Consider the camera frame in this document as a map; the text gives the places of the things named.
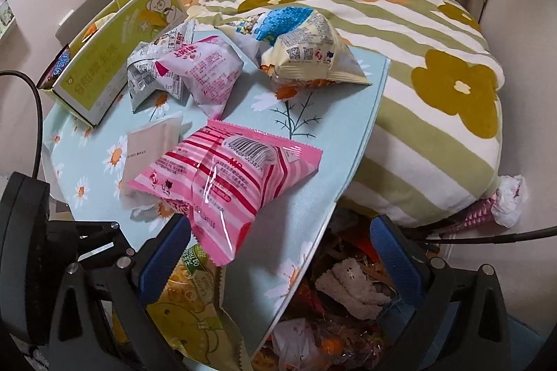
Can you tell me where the black cable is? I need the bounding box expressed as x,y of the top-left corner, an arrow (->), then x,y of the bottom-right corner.
405,224 -> 557,246
0,70 -> 45,181

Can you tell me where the white fluffy towel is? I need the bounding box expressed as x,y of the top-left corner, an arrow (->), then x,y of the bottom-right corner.
315,258 -> 392,320

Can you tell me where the orange snack packet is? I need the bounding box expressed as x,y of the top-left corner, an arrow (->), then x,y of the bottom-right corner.
274,77 -> 340,101

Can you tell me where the pink patterned wrapper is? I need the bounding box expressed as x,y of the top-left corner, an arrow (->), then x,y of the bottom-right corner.
448,197 -> 500,233

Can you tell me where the red blue snack packet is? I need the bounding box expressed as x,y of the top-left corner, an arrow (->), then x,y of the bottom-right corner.
41,47 -> 73,87

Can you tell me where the yellow green lemon snack packet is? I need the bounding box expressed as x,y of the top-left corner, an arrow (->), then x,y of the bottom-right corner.
146,240 -> 262,369

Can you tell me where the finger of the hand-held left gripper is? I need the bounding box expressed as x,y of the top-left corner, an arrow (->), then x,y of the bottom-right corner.
74,220 -> 121,242
77,238 -> 136,268

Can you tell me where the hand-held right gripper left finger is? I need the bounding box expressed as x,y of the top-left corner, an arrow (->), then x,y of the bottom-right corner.
48,213 -> 194,371

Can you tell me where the daisy print tablecloth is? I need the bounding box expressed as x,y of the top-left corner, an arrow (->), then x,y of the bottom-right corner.
41,23 -> 390,354

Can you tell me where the small wall picture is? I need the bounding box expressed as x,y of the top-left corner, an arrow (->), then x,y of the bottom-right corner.
0,0 -> 16,39

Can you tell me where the grey cartoon snack packet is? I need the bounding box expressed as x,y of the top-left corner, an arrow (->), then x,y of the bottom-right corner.
154,19 -> 196,54
126,40 -> 175,111

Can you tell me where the pale flat sachet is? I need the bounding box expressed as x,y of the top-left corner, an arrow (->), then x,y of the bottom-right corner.
118,112 -> 184,219

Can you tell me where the cream blue snack packet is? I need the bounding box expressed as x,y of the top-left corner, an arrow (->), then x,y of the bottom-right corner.
224,6 -> 372,87

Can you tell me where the floral striped blanket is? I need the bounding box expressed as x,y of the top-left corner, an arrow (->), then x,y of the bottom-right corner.
161,0 -> 505,229

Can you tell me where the pink striped snack packet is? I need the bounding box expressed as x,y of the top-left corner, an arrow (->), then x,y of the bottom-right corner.
133,119 -> 323,267

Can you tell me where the bin of assorted trash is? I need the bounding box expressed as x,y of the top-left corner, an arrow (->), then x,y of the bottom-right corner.
252,210 -> 436,371

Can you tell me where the green cardboard box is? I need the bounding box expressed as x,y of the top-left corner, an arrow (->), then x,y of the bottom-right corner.
37,0 -> 188,127

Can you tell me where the white plastic bag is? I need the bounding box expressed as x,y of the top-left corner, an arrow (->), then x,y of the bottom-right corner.
494,174 -> 528,229

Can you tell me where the plain pink snack packet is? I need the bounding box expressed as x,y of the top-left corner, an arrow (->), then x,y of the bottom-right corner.
154,35 -> 244,120

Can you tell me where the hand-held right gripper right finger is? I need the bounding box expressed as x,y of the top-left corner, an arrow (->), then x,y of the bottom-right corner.
370,214 -> 514,371

